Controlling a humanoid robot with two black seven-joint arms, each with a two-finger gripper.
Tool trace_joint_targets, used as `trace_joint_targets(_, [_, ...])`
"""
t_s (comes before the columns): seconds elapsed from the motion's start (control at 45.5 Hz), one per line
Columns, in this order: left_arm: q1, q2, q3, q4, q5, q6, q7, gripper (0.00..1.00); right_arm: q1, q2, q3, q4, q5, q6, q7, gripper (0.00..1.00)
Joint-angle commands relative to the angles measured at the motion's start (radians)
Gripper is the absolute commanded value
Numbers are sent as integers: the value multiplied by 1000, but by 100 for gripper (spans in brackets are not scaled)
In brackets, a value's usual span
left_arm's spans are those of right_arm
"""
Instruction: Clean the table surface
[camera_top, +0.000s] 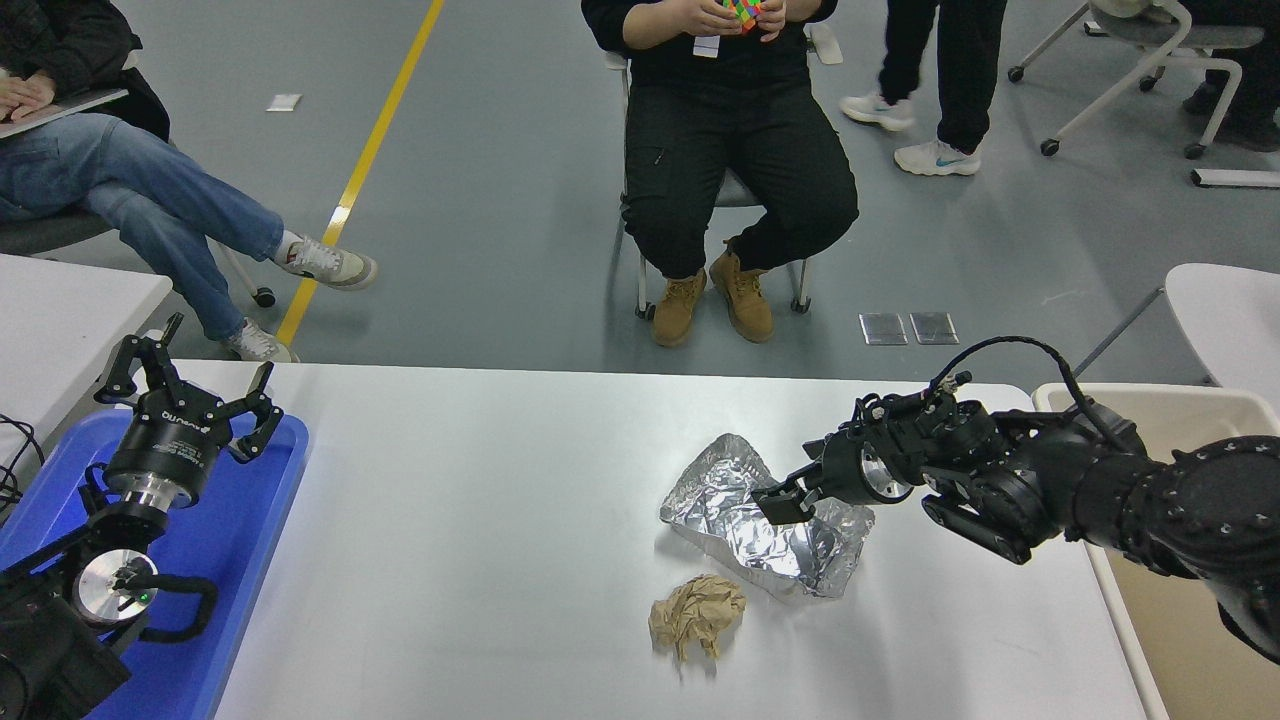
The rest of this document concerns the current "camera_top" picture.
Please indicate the silver foil tray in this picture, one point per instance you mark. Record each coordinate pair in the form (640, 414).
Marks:
(740, 545)

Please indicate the white rounded table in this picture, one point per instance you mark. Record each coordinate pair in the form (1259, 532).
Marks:
(1230, 310)

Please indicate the crumpled tan paper ball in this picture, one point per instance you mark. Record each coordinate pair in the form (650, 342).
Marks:
(700, 612)

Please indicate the white floor bar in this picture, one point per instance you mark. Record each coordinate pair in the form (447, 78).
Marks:
(1240, 178)

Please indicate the blue plastic tray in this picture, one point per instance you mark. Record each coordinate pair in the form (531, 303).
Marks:
(240, 540)

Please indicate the white id badge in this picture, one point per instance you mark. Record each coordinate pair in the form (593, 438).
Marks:
(706, 47)

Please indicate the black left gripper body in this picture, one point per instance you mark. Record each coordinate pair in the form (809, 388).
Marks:
(170, 445)

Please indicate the silver floor outlet cover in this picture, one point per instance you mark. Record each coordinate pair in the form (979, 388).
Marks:
(934, 328)
(884, 329)

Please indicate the multicoloured puzzle cube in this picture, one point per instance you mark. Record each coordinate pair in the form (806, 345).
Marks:
(745, 12)

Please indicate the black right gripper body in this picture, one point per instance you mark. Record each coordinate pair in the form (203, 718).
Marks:
(845, 470)

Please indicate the white side table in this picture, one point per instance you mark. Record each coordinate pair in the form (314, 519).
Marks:
(60, 330)

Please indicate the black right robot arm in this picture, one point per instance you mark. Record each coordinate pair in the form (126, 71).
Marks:
(1200, 500)

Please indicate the person's left hand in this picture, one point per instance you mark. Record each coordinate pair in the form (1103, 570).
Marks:
(25, 98)
(772, 18)

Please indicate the person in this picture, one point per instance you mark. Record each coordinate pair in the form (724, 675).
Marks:
(150, 190)
(960, 60)
(740, 150)
(1250, 120)

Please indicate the large pale plastic bin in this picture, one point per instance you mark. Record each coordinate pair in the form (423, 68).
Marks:
(1160, 650)

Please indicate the person's right hand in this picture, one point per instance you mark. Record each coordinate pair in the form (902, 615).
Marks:
(700, 15)

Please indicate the silver laptop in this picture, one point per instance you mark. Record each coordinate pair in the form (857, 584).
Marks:
(90, 106)

